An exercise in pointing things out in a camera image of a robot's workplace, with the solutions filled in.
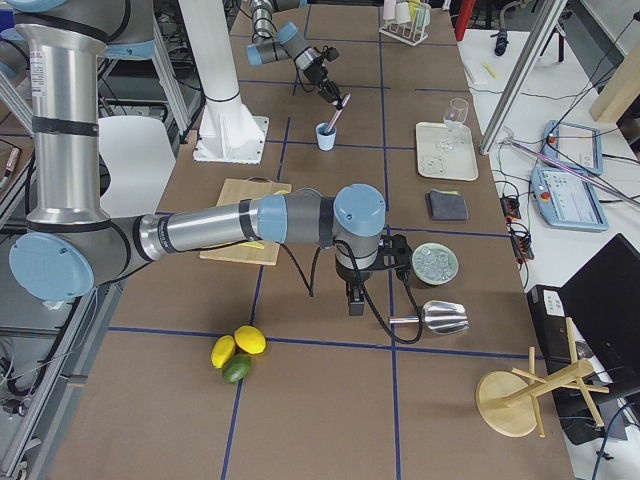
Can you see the white chair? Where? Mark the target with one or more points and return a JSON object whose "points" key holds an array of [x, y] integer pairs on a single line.
{"points": [[139, 159]]}

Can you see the black monitor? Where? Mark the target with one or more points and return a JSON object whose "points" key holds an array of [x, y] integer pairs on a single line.
{"points": [[602, 298]]}

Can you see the yellow lemon right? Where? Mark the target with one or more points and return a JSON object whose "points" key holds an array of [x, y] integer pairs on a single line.
{"points": [[250, 339]]}

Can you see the green bowl of ice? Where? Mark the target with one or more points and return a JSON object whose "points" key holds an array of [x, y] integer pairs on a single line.
{"points": [[434, 263]]}

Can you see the metal ice scoop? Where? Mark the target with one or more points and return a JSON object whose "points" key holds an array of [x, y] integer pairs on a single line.
{"points": [[439, 317]]}

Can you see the grey folded cloth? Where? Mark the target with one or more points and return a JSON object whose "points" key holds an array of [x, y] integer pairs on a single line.
{"points": [[446, 206]]}

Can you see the light blue cup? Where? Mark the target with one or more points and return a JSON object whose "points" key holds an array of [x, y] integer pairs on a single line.
{"points": [[325, 138]]}

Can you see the green lime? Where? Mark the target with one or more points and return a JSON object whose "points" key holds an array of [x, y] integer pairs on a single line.
{"points": [[237, 368]]}

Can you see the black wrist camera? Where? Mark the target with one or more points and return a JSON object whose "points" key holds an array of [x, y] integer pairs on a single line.
{"points": [[394, 253]]}

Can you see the teach pendant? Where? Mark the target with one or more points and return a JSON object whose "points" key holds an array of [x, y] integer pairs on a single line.
{"points": [[567, 202], [578, 147]]}

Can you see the far teach pendant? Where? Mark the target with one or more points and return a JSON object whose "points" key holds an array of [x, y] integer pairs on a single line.
{"points": [[578, 147]]}

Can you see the wooden cutting board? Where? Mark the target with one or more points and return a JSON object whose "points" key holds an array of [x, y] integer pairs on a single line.
{"points": [[233, 191]]}

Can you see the yellow lemon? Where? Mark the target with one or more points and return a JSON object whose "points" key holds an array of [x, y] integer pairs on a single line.
{"points": [[250, 339], [222, 351]]}

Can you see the yellow plastic knife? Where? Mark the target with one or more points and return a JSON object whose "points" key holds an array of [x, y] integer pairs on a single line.
{"points": [[253, 244]]}

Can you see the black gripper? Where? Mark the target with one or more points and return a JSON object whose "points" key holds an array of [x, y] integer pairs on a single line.
{"points": [[315, 73], [349, 276]]}

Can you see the wooden mug tree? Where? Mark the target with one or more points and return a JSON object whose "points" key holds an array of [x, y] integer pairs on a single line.
{"points": [[508, 400]]}

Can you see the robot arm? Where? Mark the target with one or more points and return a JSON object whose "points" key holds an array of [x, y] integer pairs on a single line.
{"points": [[273, 44], [96, 219]]}

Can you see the black power strip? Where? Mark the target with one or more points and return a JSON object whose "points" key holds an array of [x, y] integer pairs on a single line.
{"points": [[519, 233]]}

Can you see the black computer box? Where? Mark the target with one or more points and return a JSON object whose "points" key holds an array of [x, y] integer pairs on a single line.
{"points": [[549, 307]]}

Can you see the clear wine glass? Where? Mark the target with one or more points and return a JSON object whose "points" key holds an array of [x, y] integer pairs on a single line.
{"points": [[453, 118]]}

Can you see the yellow lemon left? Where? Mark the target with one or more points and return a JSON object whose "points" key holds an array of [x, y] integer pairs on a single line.
{"points": [[222, 351]]}

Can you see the steel muddler black tip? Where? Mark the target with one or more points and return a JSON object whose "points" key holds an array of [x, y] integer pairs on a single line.
{"points": [[339, 110]]}

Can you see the aluminium frame post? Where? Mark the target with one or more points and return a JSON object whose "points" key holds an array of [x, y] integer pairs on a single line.
{"points": [[549, 15]]}

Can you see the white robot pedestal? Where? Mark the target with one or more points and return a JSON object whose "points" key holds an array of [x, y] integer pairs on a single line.
{"points": [[228, 132]]}

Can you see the cream bear tray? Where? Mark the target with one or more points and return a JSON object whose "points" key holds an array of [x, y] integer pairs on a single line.
{"points": [[459, 163]]}

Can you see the near teach pendant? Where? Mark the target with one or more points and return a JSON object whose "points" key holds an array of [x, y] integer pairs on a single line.
{"points": [[567, 202]]}

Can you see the white cup rack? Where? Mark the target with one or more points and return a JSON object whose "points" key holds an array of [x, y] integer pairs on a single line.
{"points": [[406, 21]]}

